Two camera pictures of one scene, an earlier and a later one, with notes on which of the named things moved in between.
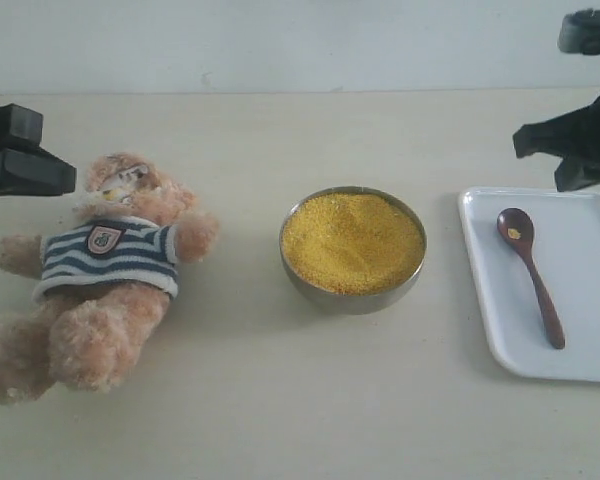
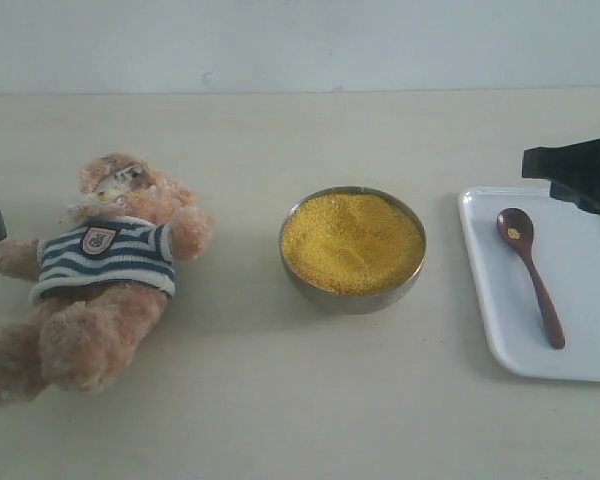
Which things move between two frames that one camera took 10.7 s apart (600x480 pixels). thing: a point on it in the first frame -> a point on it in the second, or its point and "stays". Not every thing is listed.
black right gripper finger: [572, 174] -> [593, 199]
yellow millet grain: [352, 243] stays
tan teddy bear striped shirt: [106, 274] stays
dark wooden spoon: [517, 226] stays
